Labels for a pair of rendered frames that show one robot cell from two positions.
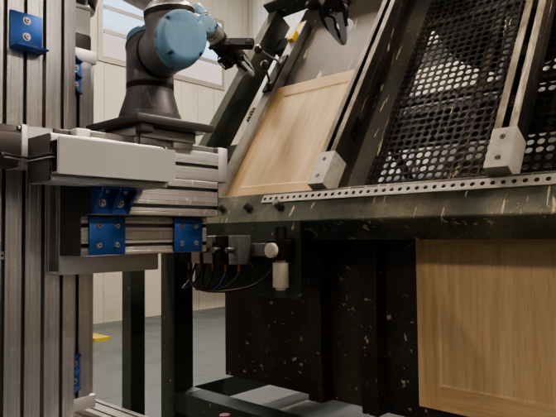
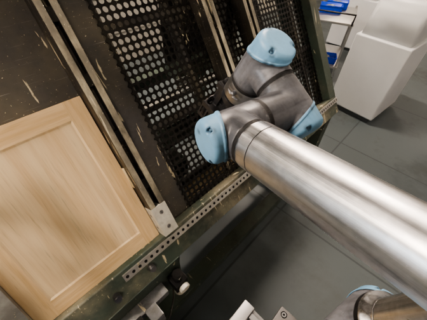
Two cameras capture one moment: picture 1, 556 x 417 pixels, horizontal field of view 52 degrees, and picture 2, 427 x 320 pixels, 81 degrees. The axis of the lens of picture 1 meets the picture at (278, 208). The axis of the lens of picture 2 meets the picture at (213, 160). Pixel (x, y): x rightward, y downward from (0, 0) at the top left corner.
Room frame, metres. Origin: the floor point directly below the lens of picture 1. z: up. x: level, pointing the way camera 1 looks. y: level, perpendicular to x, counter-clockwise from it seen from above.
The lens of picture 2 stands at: (1.61, 0.35, 1.80)
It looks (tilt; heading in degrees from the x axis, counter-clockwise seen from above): 46 degrees down; 270
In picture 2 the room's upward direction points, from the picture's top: 2 degrees clockwise
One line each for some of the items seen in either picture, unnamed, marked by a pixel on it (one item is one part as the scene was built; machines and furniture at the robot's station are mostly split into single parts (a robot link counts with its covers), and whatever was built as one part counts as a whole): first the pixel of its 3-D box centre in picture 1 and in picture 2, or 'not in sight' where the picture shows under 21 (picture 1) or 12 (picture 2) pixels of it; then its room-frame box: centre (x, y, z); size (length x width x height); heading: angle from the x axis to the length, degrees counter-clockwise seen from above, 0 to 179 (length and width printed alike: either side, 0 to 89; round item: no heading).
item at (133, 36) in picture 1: (150, 57); not in sight; (1.39, 0.31, 1.20); 0.13 x 0.12 x 0.14; 34
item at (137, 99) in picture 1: (150, 105); not in sight; (1.40, 0.31, 1.09); 0.15 x 0.15 x 0.10
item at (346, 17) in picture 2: not in sight; (327, 39); (0.01, -3.47, 0.46); 0.98 x 0.57 x 0.93; 61
